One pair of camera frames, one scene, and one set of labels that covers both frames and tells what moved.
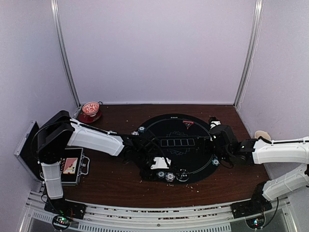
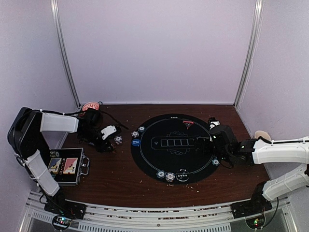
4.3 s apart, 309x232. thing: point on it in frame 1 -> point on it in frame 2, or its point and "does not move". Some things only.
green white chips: x=141 y=129 does not move
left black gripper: x=147 y=176 -> x=101 y=147
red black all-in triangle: x=188 y=123 does not move
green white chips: x=161 y=174 does not move
